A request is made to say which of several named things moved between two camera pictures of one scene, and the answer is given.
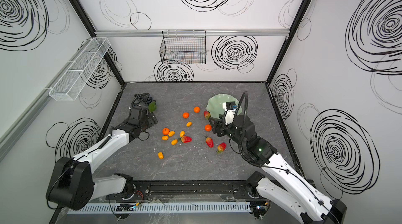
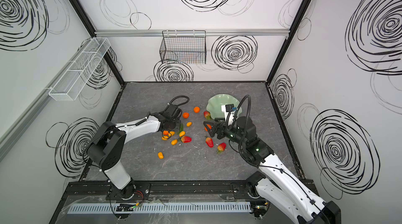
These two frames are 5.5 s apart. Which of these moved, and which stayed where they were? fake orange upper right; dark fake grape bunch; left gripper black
Moved: left gripper black; dark fake grape bunch
Stayed: fake orange upper right
